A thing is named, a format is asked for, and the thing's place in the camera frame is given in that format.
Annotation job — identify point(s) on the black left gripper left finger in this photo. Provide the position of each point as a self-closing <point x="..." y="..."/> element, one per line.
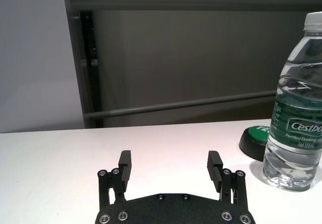
<point x="123" y="176"/>

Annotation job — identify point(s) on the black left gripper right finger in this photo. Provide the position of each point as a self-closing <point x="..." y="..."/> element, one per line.
<point x="216" y="173"/>

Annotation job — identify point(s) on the clear water bottle green label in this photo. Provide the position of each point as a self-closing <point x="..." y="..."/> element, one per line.
<point x="296" y="123"/>

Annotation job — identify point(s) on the green black push button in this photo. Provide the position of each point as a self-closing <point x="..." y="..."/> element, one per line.
<point x="254" y="143"/>

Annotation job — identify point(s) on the thin grey horizontal rail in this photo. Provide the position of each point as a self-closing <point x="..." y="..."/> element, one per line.
<point x="176" y="105"/>

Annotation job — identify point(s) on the grey vertical frame post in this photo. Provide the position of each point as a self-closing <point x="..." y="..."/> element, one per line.
<point x="75" y="70"/>

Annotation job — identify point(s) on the thick grey horizontal rail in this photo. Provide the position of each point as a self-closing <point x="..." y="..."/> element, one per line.
<point x="176" y="0"/>

